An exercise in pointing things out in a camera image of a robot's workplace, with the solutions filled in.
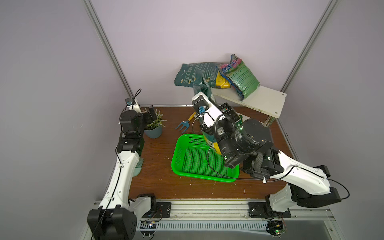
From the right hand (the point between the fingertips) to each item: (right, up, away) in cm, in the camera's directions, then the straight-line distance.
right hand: (218, 95), depth 43 cm
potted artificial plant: (-34, -15, +51) cm, 63 cm away
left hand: (-32, -1, +29) cm, 44 cm away
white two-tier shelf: (+31, +3, +35) cm, 47 cm away
